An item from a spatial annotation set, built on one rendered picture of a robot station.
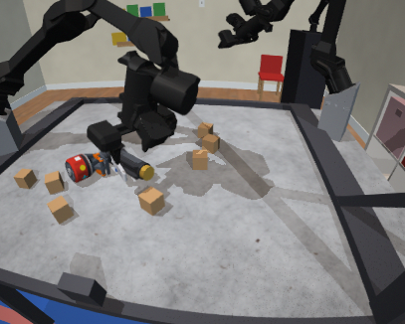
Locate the small tan block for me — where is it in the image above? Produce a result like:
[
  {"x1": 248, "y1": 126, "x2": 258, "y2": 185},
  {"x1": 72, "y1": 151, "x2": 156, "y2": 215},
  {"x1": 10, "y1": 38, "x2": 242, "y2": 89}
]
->
[
  {"x1": 198, "y1": 122, "x2": 213, "y2": 139},
  {"x1": 193, "y1": 150, "x2": 208, "y2": 170},
  {"x1": 47, "y1": 196, "x2": 74, "y2": 224},
  {"x1": 138, "y1": 187, "x2": 165, "y2": 216},
  {"x1": 14, "y1": 169, "x2": 37, "y2": 189},
  {"x1": 45, "y1": 171, "x2": 64, "y2": 195},
  {"x1": 202, "y1": 134, "x2": 220, "y2": 154}
]

